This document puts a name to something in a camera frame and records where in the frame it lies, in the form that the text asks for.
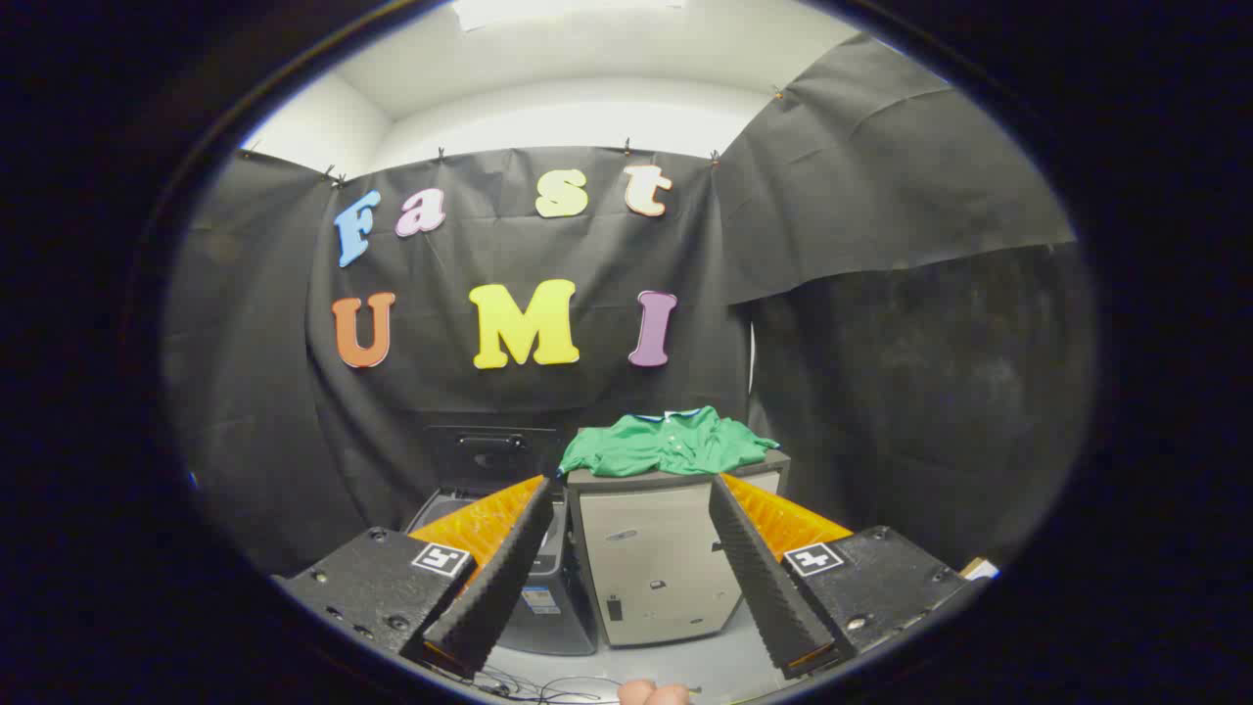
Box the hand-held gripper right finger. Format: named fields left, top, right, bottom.
left=708, top=474, right=972, bottom=681

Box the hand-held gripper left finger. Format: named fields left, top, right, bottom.
left=272, top=476, right=557, bottom=680

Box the dark grey washing machine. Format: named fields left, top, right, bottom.
left=406, top=488, right=598, bottom=657

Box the green polo shirt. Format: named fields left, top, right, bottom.
left=558, top=405, right=781, bottom=479

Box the grey small cabinet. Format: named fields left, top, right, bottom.
left=566, top=448, right=792, bottom=649

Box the black backdrop cloth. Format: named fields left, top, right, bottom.
left=162, top=34, right=1097, bottom=579

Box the thin black cable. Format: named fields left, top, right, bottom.
left=431, top=661, right=624, bottom=704

